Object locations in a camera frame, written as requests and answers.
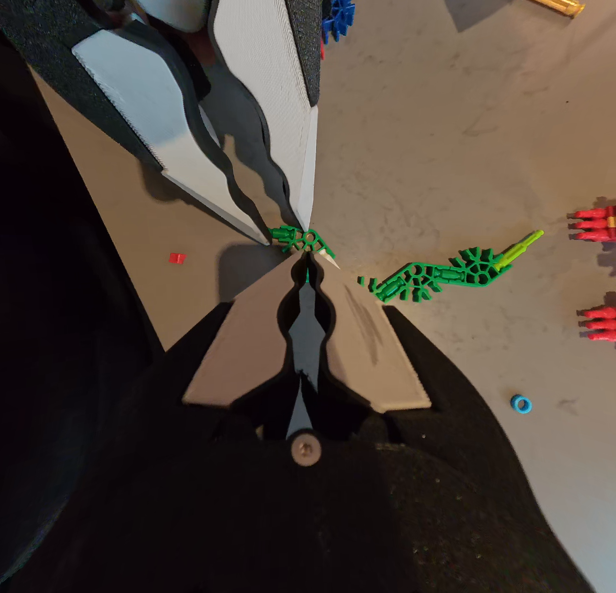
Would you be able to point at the white toy rod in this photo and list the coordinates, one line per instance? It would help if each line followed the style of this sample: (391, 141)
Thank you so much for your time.
(327, 257)

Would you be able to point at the person's black clothing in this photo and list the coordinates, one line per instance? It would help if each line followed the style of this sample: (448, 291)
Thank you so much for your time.
(48, 313)

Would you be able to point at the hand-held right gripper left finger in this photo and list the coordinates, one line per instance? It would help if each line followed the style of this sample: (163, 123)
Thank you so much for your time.
(236, 352)

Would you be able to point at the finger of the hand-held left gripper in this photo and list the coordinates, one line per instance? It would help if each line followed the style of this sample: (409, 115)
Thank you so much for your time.
(144, 97)
(264, 49)

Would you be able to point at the short green toy rod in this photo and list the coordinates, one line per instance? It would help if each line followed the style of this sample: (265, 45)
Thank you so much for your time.
(284, 235)

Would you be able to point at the blue toy connector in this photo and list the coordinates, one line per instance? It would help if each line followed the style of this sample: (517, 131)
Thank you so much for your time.
(339, 12)

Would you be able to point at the green toy connector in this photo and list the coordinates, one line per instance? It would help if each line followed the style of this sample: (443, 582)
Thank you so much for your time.
(321, 245)
(361, 280)

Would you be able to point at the small red toy clip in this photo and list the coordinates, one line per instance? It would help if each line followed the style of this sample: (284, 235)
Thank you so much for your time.
(177, 258)

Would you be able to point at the red yellow toy assembly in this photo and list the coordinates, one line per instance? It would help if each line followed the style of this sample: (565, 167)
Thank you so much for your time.
(592, 226)
(599, 323)

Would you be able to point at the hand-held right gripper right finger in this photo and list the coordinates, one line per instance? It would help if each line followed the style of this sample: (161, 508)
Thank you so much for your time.
(370, 352)

